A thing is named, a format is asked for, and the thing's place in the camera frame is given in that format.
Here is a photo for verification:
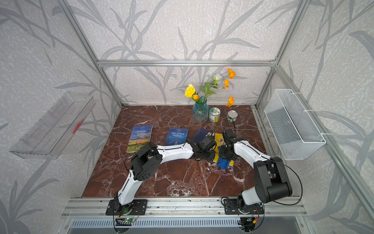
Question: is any blue cloth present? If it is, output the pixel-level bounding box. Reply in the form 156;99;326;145
217;157;231;170

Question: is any yellow book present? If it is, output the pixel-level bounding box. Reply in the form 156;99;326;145
213;133;234;166

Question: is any dark navy Chinese book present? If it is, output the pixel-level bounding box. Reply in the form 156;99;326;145
189;128;214;143

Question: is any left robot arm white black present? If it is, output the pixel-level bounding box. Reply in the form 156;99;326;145
114;136;217;207

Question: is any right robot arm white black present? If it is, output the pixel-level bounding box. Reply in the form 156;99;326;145
219;129;292;214

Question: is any The Little Prince blue book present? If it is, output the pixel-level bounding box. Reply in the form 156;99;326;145
165;127;189;146

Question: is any Animal Farm book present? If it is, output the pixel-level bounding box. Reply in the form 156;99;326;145
126;125;153;153

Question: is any open silver tin can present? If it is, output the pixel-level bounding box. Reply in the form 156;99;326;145
227;110;238;123

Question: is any green white tin can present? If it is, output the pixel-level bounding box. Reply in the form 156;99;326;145
209;107;221;123

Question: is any glass vase teal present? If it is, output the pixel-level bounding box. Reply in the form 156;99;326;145
192;101;209;123

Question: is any yellow orange flower bouquet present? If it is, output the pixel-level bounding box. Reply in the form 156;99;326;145
185;68;236;104

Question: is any left circuit board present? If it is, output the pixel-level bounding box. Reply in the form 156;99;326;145
115;216;139;226

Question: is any clear acrylic shelf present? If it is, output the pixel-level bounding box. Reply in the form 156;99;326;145
10;92;95;160

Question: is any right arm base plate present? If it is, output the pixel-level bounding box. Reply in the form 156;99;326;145
220;197;265;215

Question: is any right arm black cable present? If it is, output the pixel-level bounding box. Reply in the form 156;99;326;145
232;119;303;206

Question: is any white wire basket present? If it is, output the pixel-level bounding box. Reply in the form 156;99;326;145
265;89;326;160

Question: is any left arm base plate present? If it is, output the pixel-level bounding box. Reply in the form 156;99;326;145
105;199;148;216

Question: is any aluminium front rail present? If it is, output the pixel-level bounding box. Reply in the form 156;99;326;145
61;197;307;218

